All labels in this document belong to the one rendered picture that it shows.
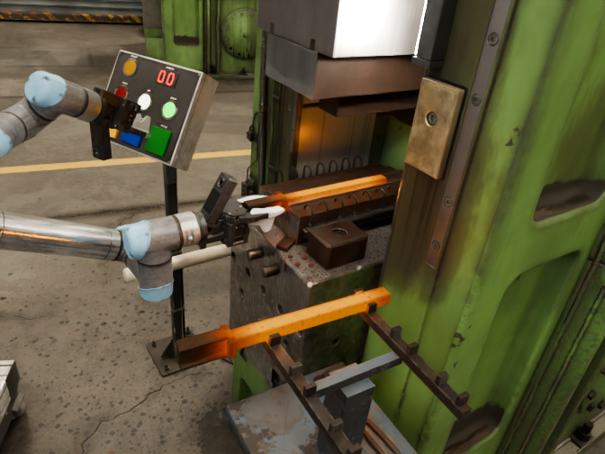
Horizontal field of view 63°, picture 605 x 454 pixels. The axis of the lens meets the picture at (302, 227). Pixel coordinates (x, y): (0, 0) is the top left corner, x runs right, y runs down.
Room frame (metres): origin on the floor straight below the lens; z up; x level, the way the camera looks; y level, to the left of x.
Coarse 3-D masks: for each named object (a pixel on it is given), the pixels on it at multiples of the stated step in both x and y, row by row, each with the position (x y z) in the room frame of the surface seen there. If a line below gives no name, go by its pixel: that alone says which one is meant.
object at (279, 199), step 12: (360, 180) 1.22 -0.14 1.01; (372, 180) 1.22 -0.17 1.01; (384, 180) 1.25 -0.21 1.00; (276, 192) 1.08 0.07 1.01; (300, 192) 1.11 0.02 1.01; (312, 192) 1.12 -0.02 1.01; (324, 192) 1.13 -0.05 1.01; (336, 192) 1.15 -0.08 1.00; (252, 204) 1.01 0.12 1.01; (264, 204) 1.02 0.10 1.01; (276, 204) 1.05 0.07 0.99
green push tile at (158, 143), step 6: (150, 132) 1.35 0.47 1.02; (156, 132) 1.34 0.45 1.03; (162, 132) 1.34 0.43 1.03; (168, 132) 1.33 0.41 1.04; (150, 138) 1.34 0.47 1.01; (156, 138) 1.33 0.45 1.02; (162, 138) 1.33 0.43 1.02; (168, 138) 1.32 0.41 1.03; (150, 144) 1.33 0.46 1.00; (156, 144) 1.32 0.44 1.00; (162, 144) 1.32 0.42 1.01; (150, 150) 1.32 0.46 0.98; (156, 150) 1.31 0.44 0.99; (162, 150) 1.30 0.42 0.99; (162, 156) 1.30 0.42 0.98
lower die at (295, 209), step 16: (320, 176) 1.28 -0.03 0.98; (336, 176) 1.29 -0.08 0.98; (352, 176) 1.28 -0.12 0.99; (368, 176) 1.29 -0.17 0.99; (272, 192) 1.13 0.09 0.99; (288, 192) 1.14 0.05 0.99; (352, 192) 1.16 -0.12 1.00; (288, 208) 1.05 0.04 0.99; (320, 208) 1.06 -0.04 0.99; (336, 208) 1.07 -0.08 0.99; (352, 208) 1.10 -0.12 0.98; (288, 224) 1.05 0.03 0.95; (304, 224) 1.02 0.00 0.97; (368, 224) 1.14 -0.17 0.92; (304, 240) 1.02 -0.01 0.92
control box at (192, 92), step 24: (120, 72) 1.52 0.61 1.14; (144, 72) 1.48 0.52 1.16; (168, 72) 1.44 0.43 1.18; (192, 72) 1.41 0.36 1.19; (168, 96) 1.40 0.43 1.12; (192, 96) 1.37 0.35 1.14; (168, 120) 1.36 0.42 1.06; (192, 120) 1.36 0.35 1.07; (120, 144) 1.38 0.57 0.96; (144, 144) 1.35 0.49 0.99; (168, 144) 1.32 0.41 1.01; (192, 144) 1.36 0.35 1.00
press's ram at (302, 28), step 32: (288, 0) 1.11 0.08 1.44; (320, 0) 1.02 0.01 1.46; (352, 0) 0.99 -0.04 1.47; (384, 0) 1.03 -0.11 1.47; (416, 0) 1.08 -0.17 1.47; (288, 32) 1.10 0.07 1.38; (320, 32) 1.01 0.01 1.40; (352, 32) 0.99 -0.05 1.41; (384, 32) 1.04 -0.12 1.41; (416, 32) 1.09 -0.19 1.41
